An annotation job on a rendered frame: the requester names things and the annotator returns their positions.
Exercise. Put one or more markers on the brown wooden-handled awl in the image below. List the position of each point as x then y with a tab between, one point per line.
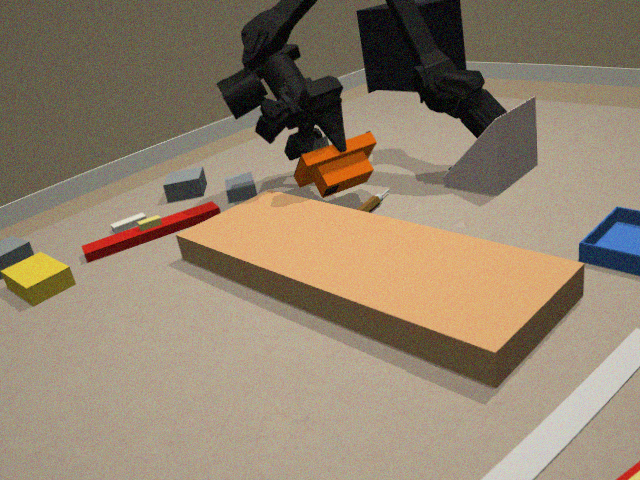
372	203

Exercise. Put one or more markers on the blue shallow tray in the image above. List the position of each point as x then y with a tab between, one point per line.
615	242

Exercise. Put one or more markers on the tan rectangular panel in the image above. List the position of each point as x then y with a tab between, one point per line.
469	305

